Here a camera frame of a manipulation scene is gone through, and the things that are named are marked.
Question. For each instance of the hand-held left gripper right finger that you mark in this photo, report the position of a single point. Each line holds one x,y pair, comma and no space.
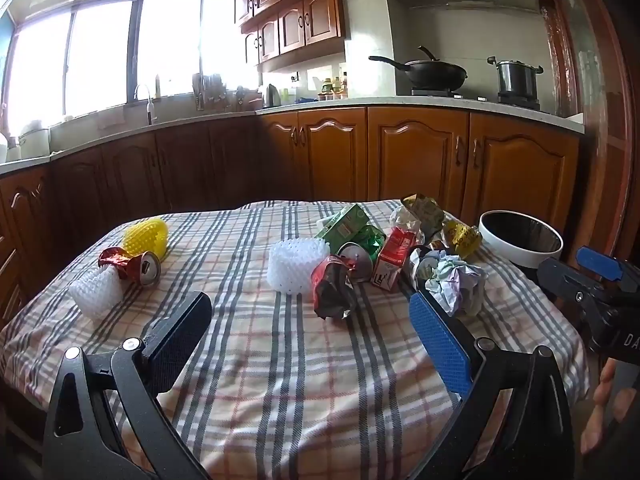
440,340

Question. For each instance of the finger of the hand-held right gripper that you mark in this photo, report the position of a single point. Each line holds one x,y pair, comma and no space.
597,261
565,277

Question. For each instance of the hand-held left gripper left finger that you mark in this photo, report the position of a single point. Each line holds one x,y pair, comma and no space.
180,332

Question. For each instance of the white rimmed trash bin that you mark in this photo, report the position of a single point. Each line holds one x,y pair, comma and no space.
500,250

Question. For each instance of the green drink carton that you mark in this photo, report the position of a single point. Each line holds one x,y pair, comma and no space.
345,222

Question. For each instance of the person's right hand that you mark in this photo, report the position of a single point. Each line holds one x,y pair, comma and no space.
597,430

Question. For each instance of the crumpled paper ball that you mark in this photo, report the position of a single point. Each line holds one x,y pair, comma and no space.
455,280

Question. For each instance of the crushed red can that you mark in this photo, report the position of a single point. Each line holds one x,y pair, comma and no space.
139,267

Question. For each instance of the red white drink carton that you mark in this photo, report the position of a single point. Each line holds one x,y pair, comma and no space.
392,260

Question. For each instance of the small white foam net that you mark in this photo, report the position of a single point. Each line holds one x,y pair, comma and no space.
95,292

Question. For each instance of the yellow foam fruit net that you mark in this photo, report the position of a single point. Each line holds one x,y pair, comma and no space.
145,237

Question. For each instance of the yellow printed wrapper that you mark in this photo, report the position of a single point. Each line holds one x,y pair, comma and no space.
462,237

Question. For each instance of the red black snack bag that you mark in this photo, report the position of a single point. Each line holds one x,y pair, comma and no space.
332,290

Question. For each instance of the crushed green can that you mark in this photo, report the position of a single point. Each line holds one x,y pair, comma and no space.
367,242

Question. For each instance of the clear plastic bag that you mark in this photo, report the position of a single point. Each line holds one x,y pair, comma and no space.
402,220

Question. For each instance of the wooden glass door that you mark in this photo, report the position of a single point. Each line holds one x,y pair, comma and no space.
610,135

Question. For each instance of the gold foil wrapper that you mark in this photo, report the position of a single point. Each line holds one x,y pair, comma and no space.
425,210

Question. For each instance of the large white foam net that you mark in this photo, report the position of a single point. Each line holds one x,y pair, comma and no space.
295,267

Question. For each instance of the wooden base cabinets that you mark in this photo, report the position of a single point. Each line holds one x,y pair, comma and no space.
415,160

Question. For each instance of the steel cooking pot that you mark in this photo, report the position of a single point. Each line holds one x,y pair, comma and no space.
517,80

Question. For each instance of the gas stove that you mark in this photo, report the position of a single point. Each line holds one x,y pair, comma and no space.
475,96

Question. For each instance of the kitchen faucet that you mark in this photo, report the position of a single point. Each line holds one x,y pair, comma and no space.
149,110

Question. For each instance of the white enamel pot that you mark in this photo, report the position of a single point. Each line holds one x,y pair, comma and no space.
35,142

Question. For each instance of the black wok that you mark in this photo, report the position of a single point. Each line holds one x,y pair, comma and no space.
435,72

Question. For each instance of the dish rack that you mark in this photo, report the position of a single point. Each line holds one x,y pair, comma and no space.
210,90

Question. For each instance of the electric kettle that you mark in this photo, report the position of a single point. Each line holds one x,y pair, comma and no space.
272,95

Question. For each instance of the kitchen countertop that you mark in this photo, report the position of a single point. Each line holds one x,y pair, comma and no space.
325,102

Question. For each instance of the row of condiment bottles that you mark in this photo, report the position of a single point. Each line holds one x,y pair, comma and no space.
332,89

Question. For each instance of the kitchen window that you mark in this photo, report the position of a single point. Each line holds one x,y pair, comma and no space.
100,60

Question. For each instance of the wooden wall cabinets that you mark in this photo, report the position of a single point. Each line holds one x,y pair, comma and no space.
310,15

